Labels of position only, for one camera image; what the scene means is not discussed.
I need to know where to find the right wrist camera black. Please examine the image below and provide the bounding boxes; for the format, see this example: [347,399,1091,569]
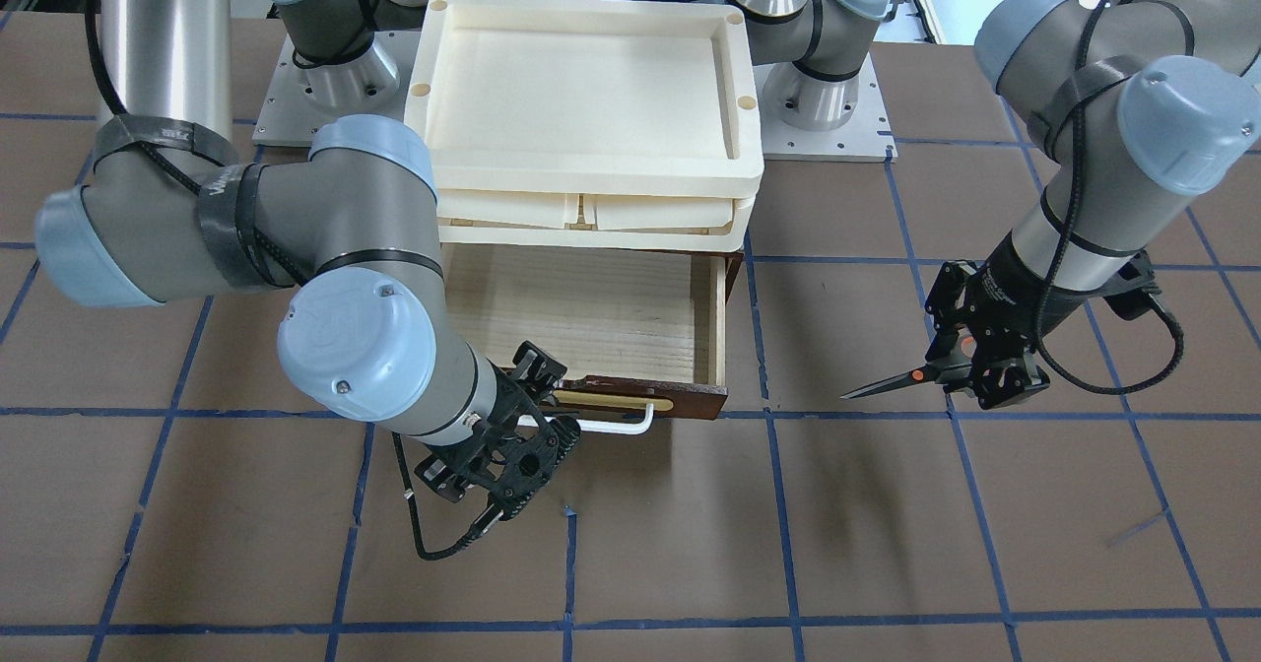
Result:
[414,454,470,503]

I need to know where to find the grey orange scissors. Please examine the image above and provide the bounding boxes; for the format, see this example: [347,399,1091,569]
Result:
[841,335,973,400]

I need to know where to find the wooden drawer with white handle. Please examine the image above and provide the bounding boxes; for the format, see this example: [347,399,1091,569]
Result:
[441,243,728,431]

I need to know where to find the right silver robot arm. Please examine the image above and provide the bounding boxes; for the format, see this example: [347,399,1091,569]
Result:
[34,0,580,551]

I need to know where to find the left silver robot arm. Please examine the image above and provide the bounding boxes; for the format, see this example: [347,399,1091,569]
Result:
[904,0,1258,409]

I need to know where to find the dark brown wooden cabinet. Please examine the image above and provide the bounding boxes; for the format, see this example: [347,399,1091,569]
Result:
[723,248,745,301]

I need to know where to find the cream plastic tray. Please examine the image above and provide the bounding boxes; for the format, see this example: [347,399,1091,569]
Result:
[404,0,763,253]

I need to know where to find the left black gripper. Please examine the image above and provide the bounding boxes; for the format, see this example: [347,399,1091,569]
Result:
[926,261,1049,410]

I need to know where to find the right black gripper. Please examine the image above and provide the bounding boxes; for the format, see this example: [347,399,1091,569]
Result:
[446,385,581,540]

